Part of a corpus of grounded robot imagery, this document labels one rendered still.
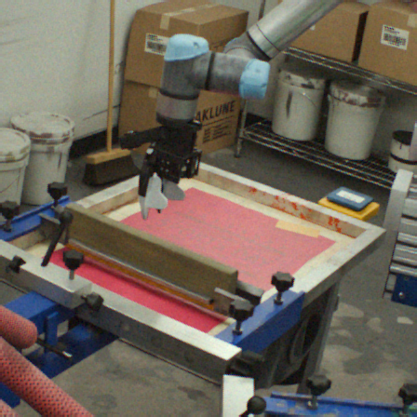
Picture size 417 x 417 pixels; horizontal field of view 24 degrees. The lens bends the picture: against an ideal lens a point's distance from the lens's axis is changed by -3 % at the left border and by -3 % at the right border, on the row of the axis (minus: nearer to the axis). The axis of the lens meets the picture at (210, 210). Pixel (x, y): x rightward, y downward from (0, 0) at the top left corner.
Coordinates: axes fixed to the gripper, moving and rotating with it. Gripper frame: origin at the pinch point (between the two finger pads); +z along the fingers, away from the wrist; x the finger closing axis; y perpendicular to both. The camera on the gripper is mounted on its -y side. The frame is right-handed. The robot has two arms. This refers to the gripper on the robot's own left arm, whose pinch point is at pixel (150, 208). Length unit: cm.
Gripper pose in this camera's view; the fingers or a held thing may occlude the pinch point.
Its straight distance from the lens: 196.5
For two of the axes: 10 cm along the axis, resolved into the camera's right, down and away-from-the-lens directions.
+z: -1.7, 9.1, 3.9
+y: 8.5, 3.4, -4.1
